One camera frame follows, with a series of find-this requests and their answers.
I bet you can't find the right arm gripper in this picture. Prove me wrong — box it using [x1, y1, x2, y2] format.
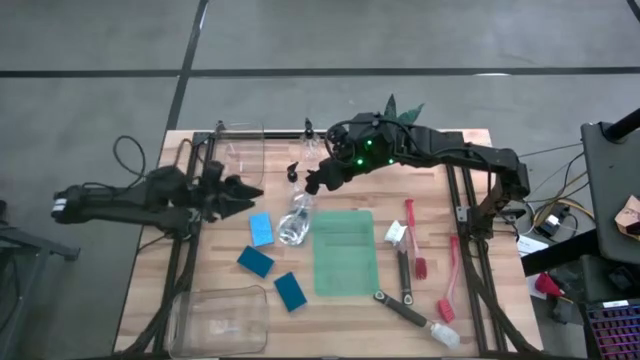
[304, 154, 359, 196]

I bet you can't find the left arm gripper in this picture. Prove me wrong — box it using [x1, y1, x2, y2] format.
[189, 159, 265, 224]

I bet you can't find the light blue sponge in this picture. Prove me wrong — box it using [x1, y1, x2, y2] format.
[248, 212, 276, 248]

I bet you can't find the clear black-capped spray bottle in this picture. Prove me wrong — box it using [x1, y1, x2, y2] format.
[276, 162, 316, 246]

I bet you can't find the dark blue sponge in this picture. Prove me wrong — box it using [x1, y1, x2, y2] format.
[273, 271, 308, 313]
[236, 245, 276, 279]

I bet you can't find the red silicone basting brush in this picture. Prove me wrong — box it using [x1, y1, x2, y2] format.
[403, 198, 429, 281]

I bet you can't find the wide white-head black-handled brush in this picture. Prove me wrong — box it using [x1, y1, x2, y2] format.
[383, 220, 414, 306]

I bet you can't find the clear plastic bin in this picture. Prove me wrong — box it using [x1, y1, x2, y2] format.
[214, 121, 266, 189]
[167, 285, 271, 359]

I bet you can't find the green translucent tray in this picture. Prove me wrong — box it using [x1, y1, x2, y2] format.
[310, 209, 380, 297]

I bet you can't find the green plant in white pot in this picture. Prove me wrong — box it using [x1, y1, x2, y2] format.
[382, 93, 426, 126]

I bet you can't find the black metal stand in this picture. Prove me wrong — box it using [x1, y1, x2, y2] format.
[0, 199, 81, 360]

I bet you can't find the white paper sheet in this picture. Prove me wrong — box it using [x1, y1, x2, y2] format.
[514, 234, 551, 259]

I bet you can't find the black and white power adapter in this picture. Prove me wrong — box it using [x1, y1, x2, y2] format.
[532, 212, 566, 239]

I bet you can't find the red funnel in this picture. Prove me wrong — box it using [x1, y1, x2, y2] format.
[533, 272, 566, 301]

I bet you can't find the black side cart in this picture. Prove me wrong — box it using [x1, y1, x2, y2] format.
[579, 122, 640, 264]

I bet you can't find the black pole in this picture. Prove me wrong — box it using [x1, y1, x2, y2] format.
[602, 107, 640, 144]

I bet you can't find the brown cardboard piece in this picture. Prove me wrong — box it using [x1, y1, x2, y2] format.
[613, 194, 640, 236]

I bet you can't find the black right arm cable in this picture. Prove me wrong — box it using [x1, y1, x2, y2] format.
[323, 118, 401, 164]

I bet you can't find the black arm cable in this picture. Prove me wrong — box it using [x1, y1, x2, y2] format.
[323, 118, 401, 164]
[112, 134, 147, 179]

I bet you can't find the black metal table frame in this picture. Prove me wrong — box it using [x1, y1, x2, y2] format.
[149, 130, 536, 359]

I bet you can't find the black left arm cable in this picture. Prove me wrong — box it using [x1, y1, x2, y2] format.
[112, 134, 147, 179]

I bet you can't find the yellow cable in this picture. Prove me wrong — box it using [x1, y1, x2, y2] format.
[532, 172, 594, 221]

